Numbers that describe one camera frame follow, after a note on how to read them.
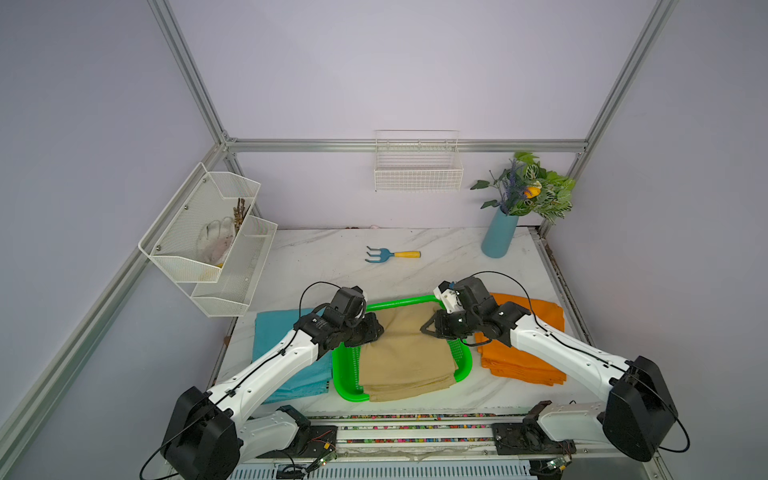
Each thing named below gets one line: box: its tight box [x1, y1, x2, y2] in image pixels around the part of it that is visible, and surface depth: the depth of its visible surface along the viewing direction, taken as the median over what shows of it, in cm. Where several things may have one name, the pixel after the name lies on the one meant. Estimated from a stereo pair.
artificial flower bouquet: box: [470, 152, 576, 224], surface depth 90 cm
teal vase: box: [481, 207, 519, 259], surface depth 107 cm
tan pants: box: [359, 301, 458, 403], surface depth 74 cm
